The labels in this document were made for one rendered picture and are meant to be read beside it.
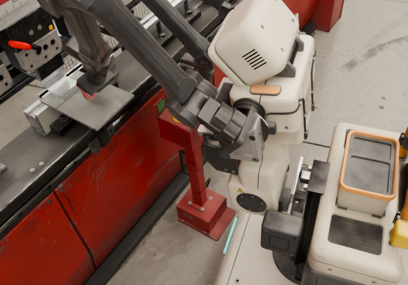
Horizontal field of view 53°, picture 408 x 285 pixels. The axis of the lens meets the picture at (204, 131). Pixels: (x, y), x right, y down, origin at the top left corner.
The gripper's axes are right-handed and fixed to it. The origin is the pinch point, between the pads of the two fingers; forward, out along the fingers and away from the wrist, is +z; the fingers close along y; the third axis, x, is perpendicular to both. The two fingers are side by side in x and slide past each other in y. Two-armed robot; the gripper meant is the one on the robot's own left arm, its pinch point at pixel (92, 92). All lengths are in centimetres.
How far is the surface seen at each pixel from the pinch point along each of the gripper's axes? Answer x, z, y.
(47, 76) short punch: -16.0, 6.5, 3.2
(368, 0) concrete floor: 66, 79, -274
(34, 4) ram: -25.7, -16.7, -0.9
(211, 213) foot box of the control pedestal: 64, 68, -27
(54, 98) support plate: -9.5, 9.2, 6.1
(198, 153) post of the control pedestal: 40, 37, -30
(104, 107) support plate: 6.1, 0.4, 1.1
